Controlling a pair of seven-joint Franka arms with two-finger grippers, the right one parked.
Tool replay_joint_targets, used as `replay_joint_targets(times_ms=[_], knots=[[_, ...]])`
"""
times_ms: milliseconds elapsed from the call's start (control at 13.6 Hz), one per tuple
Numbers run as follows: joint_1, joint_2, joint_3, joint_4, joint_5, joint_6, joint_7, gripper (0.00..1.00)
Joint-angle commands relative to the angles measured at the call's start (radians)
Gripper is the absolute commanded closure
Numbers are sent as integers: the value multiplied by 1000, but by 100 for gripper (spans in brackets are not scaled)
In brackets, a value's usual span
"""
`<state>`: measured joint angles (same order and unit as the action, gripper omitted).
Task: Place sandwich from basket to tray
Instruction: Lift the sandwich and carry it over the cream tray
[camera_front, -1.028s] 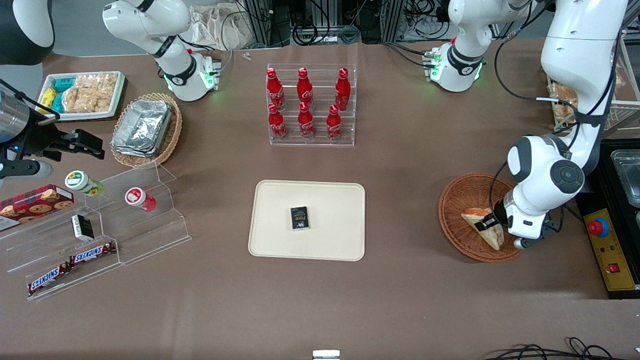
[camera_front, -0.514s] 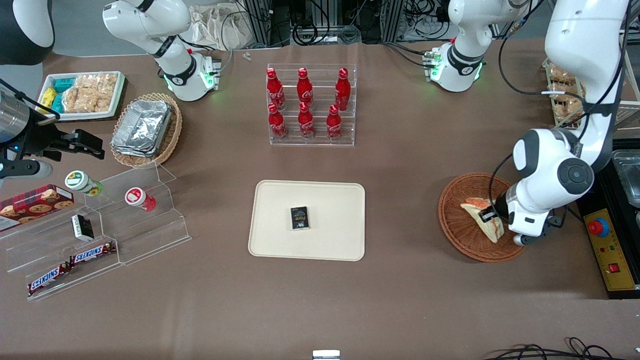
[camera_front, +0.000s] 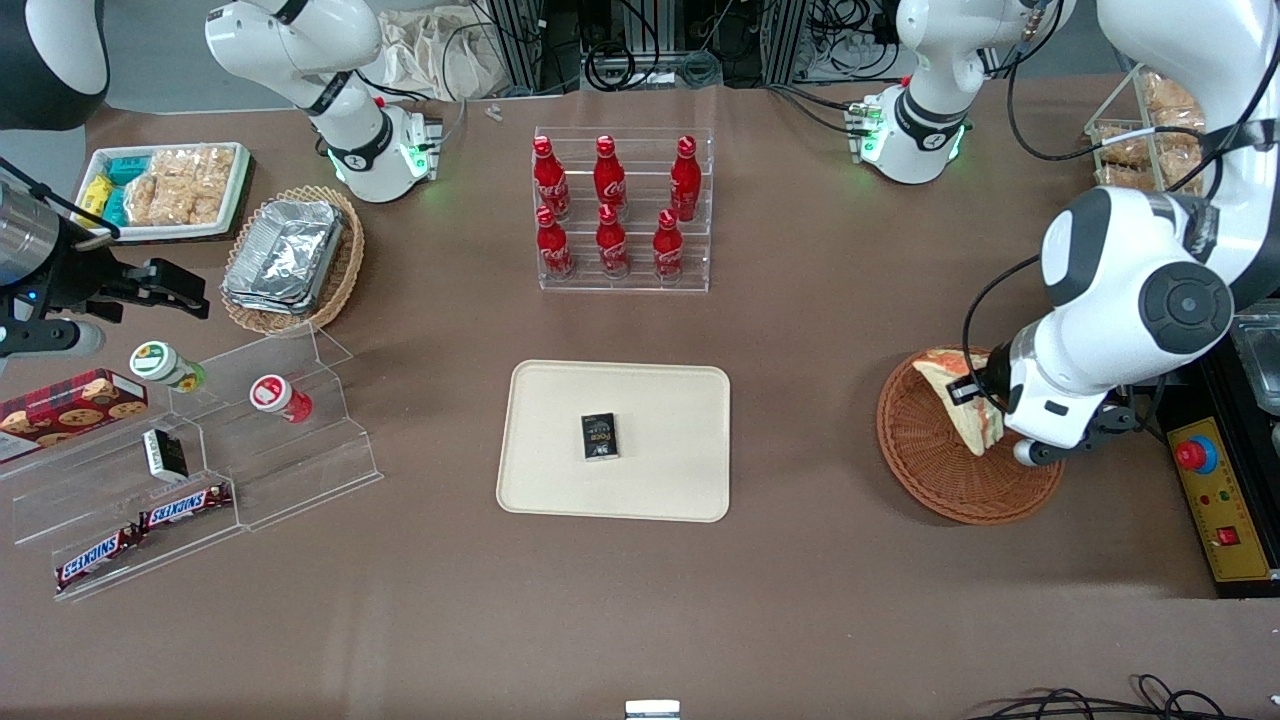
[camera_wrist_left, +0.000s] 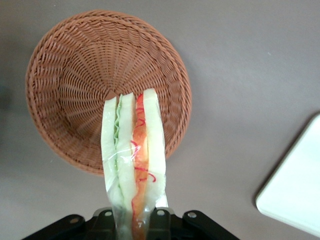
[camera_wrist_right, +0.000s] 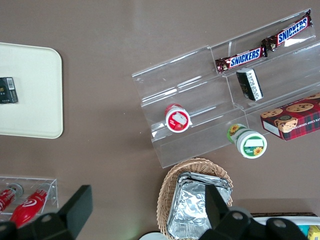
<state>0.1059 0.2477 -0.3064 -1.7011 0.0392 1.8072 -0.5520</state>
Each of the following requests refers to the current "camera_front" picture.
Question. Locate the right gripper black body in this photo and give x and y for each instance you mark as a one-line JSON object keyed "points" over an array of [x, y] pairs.
{"points": [[82, 281]]}

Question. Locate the triangle sandwich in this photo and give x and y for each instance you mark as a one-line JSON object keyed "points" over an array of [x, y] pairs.
{"points": [[975, 430]]}

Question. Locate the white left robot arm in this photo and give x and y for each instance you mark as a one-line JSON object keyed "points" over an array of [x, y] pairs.
{"points": [[1130, 280]]}

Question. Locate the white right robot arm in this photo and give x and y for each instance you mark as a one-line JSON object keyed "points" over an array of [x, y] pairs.
{"points": [[350, 150]]}

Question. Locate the white snack tray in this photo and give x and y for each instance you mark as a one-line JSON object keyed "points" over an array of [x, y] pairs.
{"points": [[160, 233]]}

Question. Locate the aluminium foil tray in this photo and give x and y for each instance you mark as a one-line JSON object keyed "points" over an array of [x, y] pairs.
{"points": [[285, 250], [262, 303]]}

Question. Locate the brown round wicker basket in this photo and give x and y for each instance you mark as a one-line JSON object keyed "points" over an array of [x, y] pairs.
{"points": [[950, 480]]}

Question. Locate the light oval wicker basket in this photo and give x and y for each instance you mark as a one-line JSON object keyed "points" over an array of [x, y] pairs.
{"points": [[345, 270]]}

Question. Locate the cream plastic tray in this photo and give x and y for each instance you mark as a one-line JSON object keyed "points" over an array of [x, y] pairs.
{"points": [[560, 440]]}

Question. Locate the green sunflower yogurt cup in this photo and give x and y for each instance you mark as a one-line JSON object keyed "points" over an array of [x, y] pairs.
{"points": [[158, 362]]}

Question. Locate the clear bag of crackers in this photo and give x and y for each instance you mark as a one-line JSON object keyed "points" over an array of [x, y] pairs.
{"points": [[215, 185], [178, 185], [142, 200], [1125, 150], [1170, 95]]}

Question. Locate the teal snack pack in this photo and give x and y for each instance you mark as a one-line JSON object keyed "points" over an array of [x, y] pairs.
{"points": [[128, 168], [115, 207]]}

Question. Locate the yellow snack pack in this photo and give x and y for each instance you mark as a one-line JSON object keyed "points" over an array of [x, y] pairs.
{"points": [[97, 193]]}

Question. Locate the red tartan cookie box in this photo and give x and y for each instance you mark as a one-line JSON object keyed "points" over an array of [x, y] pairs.
{"points": [[70, 410]]}

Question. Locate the red strawberry yogurt cup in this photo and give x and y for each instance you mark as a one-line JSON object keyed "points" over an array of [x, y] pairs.
{"points": [[275, 395]]}

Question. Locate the black box with white side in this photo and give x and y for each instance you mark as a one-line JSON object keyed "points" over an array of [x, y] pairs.
{"points": [[165, 455]]}

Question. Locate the Snickers chocolate bar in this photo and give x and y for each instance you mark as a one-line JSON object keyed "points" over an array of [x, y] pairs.
{"points": [[185, 507], [95, 558]]}

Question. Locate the clear acrylic tiered stand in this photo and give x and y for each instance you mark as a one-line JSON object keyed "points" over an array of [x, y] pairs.
{"points": [[300, 470]]}

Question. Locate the yellow emergency stop control box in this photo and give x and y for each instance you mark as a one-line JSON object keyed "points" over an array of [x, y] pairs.
{"points": [[1225, 520]]}

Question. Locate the clear plastic container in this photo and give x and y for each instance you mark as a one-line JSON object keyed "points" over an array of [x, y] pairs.
{"points": [[1262, 360]]}

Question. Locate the red cola bottle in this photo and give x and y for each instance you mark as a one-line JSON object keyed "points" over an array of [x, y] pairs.
{"points": [[609, 180], [548, 180], [612, 246], [668, 248], [686, 182], [554, 248]]}

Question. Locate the clear acrylic bottle rack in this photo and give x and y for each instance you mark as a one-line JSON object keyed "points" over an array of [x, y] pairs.
{"points": [[640, 275]]}

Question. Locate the white cloth bag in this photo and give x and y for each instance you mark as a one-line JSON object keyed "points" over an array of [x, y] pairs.
{"points": [[440, 50]]}

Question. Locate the small black box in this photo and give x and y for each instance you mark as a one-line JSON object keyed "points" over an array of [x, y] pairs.
{"points": [[600, 437]]}

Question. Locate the small silver metal block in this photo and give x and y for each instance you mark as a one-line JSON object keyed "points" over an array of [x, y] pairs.
{"points": [[652, 710]]}

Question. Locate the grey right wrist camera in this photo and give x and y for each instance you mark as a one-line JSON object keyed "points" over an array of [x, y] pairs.
{"points": [[50, 340]]}

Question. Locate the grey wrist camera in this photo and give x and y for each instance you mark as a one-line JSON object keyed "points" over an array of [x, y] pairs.
{"points": [[50, 340], [1035, 453]]}

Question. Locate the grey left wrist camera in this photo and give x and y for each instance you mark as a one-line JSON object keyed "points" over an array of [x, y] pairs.
{"points": [[1035, 453]]}

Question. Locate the aluminium frame post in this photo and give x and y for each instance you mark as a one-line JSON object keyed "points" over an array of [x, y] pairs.
{"points": [[520, 40]]}

